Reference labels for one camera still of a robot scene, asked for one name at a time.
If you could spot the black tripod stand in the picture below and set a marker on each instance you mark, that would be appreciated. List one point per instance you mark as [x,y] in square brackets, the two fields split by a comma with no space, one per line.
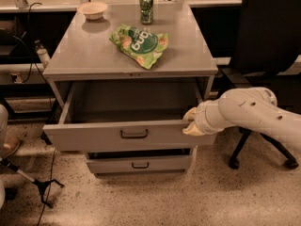
[42,186]

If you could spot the green snack bag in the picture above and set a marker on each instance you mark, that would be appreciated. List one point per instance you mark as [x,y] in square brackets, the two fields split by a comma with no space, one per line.
[142,46]

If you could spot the black office chair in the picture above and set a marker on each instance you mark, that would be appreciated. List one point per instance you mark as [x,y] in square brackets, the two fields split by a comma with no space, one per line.
[267,43]

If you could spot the grey drawer cabinet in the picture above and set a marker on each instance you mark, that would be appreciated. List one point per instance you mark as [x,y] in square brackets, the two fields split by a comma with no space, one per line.
[86,52]

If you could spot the green soda can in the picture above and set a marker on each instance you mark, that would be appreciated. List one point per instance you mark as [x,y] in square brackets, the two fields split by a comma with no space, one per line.
[146,11]

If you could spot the grey drawer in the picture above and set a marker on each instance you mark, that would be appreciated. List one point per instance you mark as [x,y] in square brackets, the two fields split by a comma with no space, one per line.
[140,161]
[127,115]

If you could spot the grey bottom drawer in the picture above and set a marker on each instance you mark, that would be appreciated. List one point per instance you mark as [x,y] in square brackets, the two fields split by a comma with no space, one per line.
[140,161]

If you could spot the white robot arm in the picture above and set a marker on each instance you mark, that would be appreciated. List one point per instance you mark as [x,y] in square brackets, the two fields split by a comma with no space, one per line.
[254,109]

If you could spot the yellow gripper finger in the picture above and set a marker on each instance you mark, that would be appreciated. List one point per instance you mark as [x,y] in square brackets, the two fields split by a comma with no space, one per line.
[192,130]
[190,114]

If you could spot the grey top drawer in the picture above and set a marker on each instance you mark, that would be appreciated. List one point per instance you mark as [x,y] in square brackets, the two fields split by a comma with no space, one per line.
[127,115]

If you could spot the plastic water bottle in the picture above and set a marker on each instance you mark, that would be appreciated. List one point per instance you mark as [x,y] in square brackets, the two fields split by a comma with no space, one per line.
[42,53]

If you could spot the beige bowl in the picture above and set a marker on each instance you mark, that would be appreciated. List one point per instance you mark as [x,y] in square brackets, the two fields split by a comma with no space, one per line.
[92,10]

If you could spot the brown shoe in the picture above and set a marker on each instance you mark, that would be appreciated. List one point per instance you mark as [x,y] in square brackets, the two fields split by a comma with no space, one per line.
[10,147]

